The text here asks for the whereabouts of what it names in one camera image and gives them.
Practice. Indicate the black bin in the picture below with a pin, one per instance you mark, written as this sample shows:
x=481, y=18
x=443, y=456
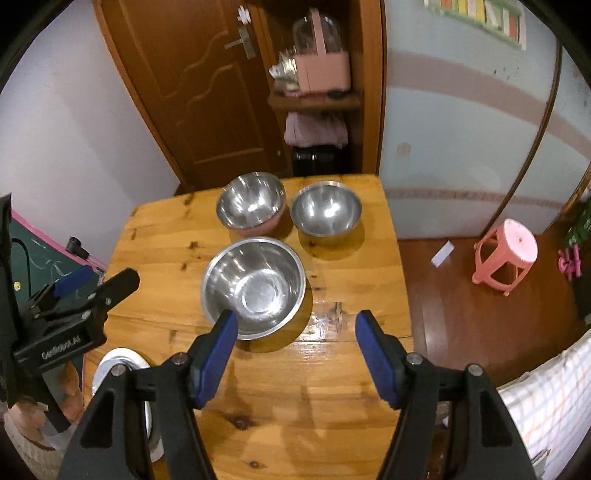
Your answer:
x=316, y=161

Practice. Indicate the large white plate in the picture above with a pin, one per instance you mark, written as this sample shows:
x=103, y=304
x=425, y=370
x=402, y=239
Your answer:
x=122, y=356

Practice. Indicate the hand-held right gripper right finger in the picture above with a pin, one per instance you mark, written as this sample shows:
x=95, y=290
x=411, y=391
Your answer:
x=378, y=364

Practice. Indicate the fluffy pink garment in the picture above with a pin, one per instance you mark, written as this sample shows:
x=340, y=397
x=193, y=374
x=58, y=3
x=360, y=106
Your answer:
x=27, y=434

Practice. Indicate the clear plastic dome cover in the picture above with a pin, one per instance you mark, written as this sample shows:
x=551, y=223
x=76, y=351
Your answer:
x=304, y=37

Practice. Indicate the pink steel bowl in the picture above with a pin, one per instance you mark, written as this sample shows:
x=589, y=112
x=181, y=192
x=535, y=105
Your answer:
x=249, y=198

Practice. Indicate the wall poster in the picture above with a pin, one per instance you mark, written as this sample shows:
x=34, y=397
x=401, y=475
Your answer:
x=475, y=18

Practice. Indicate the pale sliding wardrobe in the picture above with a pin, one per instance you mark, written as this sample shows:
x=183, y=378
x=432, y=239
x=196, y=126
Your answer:
x=461, y=138

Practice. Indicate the crumpled foil packets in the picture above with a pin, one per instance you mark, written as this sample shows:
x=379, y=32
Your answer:
x=284, y=74

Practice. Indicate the checked blanket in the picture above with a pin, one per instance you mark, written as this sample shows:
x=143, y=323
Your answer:
x=545, y=415

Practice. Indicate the small steel bowl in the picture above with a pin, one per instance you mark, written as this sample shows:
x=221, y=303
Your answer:
x=325, y=210

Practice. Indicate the white paper slip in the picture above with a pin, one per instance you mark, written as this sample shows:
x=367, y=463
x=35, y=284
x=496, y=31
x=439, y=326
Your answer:
x=442, y=254

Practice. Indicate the pink basket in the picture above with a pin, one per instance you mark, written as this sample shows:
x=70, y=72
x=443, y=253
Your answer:
x=321, y=74

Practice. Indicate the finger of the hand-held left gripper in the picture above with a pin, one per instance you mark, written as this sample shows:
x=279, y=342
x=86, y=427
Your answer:
x=69, y=282
x=117, y=284

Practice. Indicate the wooden corner shelf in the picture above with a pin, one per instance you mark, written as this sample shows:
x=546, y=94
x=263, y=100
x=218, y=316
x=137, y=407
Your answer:
x=369, y=92

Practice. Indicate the green chalkboard with pink frame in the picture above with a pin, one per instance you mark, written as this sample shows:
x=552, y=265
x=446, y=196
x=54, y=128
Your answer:
x=41, y=263

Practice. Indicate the brown wooden door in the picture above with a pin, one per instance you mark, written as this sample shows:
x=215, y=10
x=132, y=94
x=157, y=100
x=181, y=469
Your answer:
x=184, y=92

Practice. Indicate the folded pink cloth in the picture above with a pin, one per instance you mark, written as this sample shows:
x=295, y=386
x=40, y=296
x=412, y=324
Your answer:
x=314, y=129

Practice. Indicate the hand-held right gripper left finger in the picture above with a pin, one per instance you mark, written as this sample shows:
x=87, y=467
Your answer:
x=214, y=364

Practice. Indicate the pink toy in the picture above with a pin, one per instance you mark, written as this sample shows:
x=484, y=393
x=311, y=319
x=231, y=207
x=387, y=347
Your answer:
x=570, y=264

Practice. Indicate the black easel knob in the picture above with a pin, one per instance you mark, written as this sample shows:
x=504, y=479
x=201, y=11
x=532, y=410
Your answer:
x=77, y=248

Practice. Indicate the large steel bowl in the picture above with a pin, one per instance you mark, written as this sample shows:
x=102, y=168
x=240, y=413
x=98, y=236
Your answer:
x=254, y=281

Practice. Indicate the pink plastic stool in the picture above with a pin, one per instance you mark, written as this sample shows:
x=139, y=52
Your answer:
x=512, y=244

